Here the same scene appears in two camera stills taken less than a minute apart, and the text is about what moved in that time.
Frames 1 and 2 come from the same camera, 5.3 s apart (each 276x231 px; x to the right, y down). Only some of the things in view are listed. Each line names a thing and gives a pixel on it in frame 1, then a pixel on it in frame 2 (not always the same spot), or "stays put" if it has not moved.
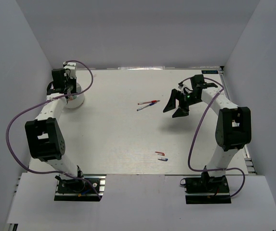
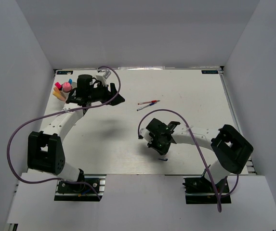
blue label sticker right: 210,71 stays put
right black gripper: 183,110 -> 164,151
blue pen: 151,104 stays put
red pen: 152,101 stays put
